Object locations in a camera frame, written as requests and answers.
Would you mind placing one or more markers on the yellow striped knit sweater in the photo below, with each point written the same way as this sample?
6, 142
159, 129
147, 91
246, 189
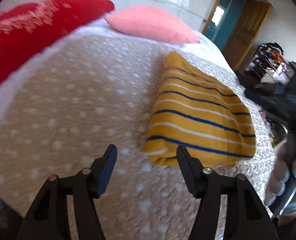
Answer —
199, 112

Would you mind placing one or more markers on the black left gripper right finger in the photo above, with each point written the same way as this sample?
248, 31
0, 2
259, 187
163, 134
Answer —
245, 215

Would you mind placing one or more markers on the pink pillow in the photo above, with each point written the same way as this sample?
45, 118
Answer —
151, 22

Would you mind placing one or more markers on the beige dotted quilt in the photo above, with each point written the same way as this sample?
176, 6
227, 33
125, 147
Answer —
94, 92

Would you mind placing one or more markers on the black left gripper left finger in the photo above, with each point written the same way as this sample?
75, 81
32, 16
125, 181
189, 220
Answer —
63, 202

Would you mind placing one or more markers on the cluttered clothes rack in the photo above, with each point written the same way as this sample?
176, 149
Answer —
268, 59

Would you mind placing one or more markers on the white gloved right hand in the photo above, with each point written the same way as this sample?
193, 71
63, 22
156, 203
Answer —
281, 188

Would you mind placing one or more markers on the teal wooden door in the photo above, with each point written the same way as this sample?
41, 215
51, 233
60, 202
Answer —
233, 26

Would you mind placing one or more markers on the red embroidered pillow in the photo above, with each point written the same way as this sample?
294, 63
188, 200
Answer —
29, 28

